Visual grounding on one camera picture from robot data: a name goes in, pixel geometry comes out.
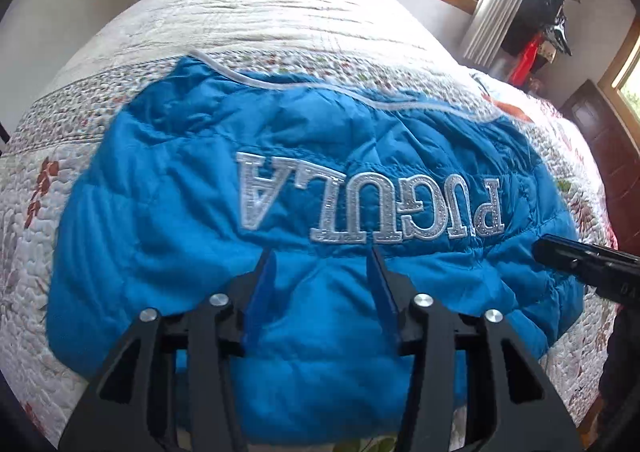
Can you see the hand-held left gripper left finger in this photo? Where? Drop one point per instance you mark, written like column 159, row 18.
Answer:
column 261, row 287

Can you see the floral quilt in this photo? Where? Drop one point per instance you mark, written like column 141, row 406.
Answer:
column 25, row 252

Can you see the red hanging bag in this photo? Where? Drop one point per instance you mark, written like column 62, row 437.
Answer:
column 525, row 62

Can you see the dark hanging jacket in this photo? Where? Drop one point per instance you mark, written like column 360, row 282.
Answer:
column 530, row 17

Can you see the white quilted bed cover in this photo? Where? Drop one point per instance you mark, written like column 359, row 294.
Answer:
column 250, row 17

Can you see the narrow wooden framed window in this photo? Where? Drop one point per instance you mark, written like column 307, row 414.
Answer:
column 630, row 77

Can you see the dark wooden headboard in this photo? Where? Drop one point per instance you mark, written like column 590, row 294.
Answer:
column 600, row 142

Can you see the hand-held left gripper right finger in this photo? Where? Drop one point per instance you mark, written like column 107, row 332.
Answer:
column 382, row 292

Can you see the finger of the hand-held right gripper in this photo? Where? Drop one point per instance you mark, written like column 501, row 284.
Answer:
column 565, row 254

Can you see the blue puffer jacket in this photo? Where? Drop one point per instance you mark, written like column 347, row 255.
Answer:
column 200, row 212

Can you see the white pleated curtain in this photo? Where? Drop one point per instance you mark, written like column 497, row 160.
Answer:
column 495, row 7

